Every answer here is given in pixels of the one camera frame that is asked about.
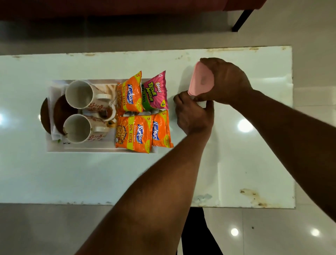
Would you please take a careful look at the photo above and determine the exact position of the person's right hand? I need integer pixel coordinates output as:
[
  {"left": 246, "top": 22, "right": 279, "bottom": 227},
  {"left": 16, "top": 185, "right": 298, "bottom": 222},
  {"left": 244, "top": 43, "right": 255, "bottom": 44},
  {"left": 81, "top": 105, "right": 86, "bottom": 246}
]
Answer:
[{"left": 194, "top": 57, "right": 253, "bottom": 106}]

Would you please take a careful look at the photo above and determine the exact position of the person's left hand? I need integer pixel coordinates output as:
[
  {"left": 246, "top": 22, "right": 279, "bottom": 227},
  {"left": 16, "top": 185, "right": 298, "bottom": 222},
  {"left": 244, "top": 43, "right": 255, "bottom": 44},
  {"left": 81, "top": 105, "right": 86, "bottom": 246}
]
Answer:
[{"left": 173, "top": 91, "right": 215, "bottom": 136}]

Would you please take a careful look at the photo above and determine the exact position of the pink plastic container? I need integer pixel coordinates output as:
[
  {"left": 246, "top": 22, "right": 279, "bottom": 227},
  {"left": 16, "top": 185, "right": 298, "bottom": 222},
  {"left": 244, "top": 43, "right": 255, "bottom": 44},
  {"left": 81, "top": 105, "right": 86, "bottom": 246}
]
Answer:
[{"left": 188, "top": 61, "right": 215, "bottom": 97}]

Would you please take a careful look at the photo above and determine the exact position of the person's right forearm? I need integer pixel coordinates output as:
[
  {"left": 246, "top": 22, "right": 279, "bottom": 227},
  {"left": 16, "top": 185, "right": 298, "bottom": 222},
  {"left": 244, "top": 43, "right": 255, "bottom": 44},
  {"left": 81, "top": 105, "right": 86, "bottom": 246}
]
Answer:
[{"left": 232, "top": 89, "right": 336, "bottom": 222}]

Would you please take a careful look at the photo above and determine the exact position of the person's left forearm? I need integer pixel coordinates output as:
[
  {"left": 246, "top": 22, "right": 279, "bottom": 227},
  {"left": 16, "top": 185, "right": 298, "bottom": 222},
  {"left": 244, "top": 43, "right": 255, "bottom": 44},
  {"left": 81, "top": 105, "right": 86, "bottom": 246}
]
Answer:
[{"left": 76, "top": 129, "right": 212, "bottom": 255}]

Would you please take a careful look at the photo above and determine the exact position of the pink and green snack packet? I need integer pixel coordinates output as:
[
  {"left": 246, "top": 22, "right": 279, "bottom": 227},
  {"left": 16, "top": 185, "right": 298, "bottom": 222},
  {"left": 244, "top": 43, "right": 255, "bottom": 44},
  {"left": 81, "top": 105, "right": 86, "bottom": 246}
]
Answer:
[{"left": 142, "top": 70, "right": 170, "bottom": 112}]

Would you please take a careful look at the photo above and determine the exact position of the large orange snack packet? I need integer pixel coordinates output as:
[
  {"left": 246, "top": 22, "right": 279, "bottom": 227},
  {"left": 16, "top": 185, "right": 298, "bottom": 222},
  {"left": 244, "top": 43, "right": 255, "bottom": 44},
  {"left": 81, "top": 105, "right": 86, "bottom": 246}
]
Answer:
[{"left": 115, "top": 115, "right": 153, "bottom": 154}]

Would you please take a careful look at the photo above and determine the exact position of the black sofa leg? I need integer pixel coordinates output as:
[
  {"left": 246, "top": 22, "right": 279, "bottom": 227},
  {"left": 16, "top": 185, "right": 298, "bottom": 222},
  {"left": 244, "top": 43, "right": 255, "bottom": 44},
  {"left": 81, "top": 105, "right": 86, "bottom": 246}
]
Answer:
[{"left": 232, "top": 9, "right": 255, "bottom": 32}]

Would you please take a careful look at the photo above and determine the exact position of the white mug with red pattern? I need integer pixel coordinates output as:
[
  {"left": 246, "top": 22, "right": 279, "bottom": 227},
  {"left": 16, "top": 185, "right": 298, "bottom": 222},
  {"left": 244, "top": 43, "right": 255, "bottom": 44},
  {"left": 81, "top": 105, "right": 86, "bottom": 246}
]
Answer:
[
  {"left": 65, "top": 80, "right": 112, "bottom": 112},
  {"left": 63, "top": 114, "right": 111, "bottom": 144}
]

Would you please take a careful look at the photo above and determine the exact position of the dark red sofa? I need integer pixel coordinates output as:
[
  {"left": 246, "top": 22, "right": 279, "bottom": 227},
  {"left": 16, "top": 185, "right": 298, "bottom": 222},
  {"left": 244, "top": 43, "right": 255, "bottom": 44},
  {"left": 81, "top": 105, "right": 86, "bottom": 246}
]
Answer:
[{"left": 0, "top": 0, "right": 268, "bottom": 22}]

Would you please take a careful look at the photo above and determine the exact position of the white rectangular tray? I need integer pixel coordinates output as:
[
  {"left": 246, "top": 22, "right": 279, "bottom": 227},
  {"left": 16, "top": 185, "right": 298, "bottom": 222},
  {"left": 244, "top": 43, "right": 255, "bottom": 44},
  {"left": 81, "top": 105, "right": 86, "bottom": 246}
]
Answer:
[{"left": 46, "top": 79, "right": 158, "bottom": 153}]

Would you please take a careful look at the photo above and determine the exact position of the person's black trouser leg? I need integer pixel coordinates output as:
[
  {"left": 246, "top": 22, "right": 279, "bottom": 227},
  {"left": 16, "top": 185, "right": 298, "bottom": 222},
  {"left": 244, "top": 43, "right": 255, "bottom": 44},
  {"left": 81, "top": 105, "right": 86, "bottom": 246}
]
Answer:
[{"left": 176, "top": 207, "right": 224, "bottom": 255}]

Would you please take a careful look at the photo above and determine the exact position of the brown round saucer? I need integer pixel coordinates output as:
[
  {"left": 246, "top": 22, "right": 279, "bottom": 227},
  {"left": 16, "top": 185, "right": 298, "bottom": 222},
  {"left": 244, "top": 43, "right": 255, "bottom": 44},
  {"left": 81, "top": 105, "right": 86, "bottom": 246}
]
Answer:
[
  {"left": 54, "top": 94, "right": 78, "bottom": 136},
  {"left": 40, "top": 97, "right": 53, "bottom": 135}
]

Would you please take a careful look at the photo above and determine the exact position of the white paper napkin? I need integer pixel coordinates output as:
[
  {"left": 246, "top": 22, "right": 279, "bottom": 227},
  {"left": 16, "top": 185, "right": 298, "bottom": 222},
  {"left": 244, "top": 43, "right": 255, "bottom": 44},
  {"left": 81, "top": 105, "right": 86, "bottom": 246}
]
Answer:
[{"left": 51, "top": 123, "right": 64, "bottom": 141}]

